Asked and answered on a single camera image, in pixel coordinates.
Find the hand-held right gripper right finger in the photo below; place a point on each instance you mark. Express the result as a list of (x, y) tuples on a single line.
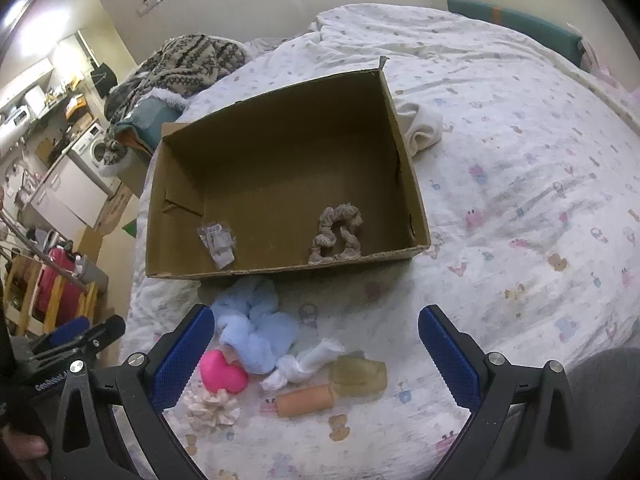
[(450, 357)]

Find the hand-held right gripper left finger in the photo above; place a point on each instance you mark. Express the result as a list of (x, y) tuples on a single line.
[(181, 360)]

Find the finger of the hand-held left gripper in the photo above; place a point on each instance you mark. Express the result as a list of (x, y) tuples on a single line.
[(70, 328), (107, 331)]

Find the pink heart sponge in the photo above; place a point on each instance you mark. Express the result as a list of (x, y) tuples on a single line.
[(222, 372)]

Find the cream scrunchie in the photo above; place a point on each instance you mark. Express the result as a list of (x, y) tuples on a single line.
[(212, 407)]

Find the light blue scrunchie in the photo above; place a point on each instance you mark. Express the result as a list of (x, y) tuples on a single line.
[(260, 320)]

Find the yellow translucent soft block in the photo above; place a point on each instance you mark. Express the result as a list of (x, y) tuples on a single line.
[(357, 375)]

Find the white knotted cloth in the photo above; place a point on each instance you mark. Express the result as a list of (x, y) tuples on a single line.
[(295, 367)]

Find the orange soft roll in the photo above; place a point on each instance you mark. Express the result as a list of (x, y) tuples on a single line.
[(305, 400)]

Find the brown cardboard box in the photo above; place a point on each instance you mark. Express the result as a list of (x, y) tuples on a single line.
[(280, 170)]

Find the person's left hand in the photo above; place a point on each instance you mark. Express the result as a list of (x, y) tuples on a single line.
[(22, 444)]

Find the yellow wooden rack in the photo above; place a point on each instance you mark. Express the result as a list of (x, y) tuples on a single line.
[(62, 295)]

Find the red suitcase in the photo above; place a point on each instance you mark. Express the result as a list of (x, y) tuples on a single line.
[(55, 280)]

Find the metal pole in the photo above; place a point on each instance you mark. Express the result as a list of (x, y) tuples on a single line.
[(40, 252)]

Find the clear plastic packet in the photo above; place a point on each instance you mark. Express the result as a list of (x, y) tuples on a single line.
[(217, 242)]

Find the white cabinet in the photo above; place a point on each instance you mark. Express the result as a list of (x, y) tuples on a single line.
[(67, 192)]

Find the white printed bed quilt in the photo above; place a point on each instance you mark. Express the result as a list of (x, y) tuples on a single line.
[(500, 210)]

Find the person's grey trouser leg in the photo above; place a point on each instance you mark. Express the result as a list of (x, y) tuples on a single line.
[(607, 410)]

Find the beige scrunchie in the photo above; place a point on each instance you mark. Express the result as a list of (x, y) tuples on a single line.
[(336, 234)]

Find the white washing machine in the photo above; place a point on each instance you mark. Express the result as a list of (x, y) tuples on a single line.
[(92, 152)]

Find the teal cushion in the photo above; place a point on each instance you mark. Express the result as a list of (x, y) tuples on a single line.
[(147, 122)]

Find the white folded towel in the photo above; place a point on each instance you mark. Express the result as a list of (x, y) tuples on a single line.
[(420, 127)]

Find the black hanging bag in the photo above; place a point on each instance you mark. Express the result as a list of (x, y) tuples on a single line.
[(103, 80)]

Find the patterned knit blanket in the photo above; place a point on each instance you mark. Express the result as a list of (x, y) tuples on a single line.
[(192, 62)]

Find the pink cloth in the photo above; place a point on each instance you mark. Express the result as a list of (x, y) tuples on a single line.
[(607, 77)]

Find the teal headboard pad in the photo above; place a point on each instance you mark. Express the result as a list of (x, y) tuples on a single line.
[(520, 22)]

